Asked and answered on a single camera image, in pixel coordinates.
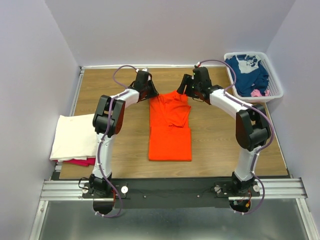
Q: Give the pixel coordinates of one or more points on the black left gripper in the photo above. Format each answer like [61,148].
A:
[149,89]

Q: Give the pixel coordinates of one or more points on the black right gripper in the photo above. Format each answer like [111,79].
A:
[186,83]

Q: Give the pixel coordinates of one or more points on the orange t-shirt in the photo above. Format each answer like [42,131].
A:
[170,137]

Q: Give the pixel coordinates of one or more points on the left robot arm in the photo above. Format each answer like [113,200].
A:
[107,122]

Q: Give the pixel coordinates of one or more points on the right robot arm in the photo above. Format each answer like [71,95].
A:
[252,126]

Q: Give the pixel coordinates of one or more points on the navy blue printed t-shirt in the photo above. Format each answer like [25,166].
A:
[250,74]

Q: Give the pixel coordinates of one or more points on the white plastic laundry basket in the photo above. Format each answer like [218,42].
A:
[274,86]

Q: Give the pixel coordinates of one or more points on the pink garment in basket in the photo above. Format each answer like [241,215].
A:
[258,93]

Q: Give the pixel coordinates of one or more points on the white folded t-shirt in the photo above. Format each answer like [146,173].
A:
[75,138]

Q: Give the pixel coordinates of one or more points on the magenta folded t-shirt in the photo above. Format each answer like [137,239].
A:
[82,162]

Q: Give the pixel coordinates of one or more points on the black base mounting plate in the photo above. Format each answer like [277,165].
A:
[170,193]

